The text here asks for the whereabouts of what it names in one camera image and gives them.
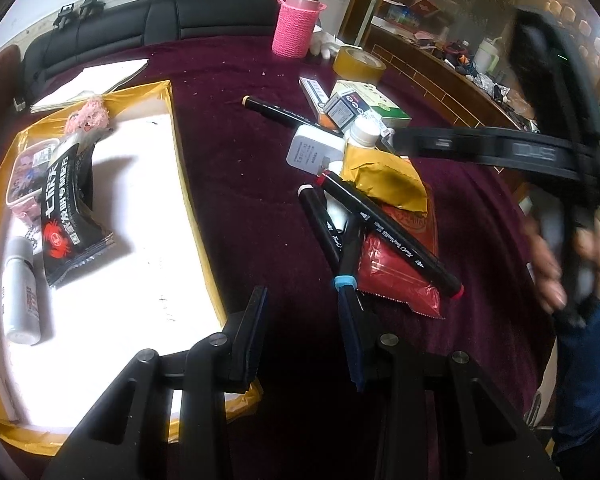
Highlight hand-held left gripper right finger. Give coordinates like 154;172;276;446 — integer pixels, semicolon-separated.
336;286;563;480

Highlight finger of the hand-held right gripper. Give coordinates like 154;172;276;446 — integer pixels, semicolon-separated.
379;126;582;172

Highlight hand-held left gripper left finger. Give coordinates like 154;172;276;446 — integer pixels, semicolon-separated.
42;285;269;480

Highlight red snack packet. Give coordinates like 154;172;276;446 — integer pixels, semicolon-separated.
354;184;444;319

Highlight black marker blue caps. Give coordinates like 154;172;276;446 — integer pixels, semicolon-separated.
333;214;367;294

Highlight yellow snack packet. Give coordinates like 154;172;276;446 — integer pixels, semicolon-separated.
339;144;428;214

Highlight black marker red caps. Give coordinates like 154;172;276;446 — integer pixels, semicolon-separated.
315;169;465;299

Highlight black marker pink cap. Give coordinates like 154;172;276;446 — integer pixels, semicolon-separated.
297;183;344;272

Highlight white tube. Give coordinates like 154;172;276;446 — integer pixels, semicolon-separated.
327;160;349;232

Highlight yellow cardboard box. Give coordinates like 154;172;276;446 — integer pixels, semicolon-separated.
0;79;264;457

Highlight person's right forearm blue sleeve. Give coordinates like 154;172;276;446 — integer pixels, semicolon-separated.
550;295;600;473

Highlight person's right hand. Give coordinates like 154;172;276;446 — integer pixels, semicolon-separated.
523;211;600;314

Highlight white jug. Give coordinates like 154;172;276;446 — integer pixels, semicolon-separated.
474;37;504;74

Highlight wooden cabinet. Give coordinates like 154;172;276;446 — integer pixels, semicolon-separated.
340;0;600;201

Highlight green white medicine box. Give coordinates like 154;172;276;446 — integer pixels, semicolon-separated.
330;79;412;131

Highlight white pill bottle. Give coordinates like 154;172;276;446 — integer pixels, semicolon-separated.
342;115;382;150

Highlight blue white medicine box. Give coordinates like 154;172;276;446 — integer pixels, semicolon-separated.
322;94;364;129

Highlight yellow tape roll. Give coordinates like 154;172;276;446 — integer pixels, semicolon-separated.
332;44;386;87

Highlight white charger adapter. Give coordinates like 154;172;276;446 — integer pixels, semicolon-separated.
285;124;346;177

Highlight long white box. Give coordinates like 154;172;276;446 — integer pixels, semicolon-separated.
299;75;331;114

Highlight white glove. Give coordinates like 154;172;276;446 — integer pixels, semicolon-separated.
309;29;347;59

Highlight black marker beige cap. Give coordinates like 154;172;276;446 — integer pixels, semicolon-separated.
242;94;342;134

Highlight pink knitted thermos bottle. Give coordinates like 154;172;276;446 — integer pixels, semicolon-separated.
272;0;329;59

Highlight black snack packet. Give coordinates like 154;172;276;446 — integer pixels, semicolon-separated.
39;139;117;289

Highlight small white bottle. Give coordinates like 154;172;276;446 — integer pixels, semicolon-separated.
1;236;44;346

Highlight pink plush toy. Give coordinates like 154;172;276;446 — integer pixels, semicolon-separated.
62;96;114;136

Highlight white paper pad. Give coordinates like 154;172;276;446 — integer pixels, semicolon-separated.
29;58;150;114

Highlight black leather sofa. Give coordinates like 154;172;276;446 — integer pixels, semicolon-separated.
22;0;282;87

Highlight brown chair back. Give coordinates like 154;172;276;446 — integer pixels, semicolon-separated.
0;43;21;111

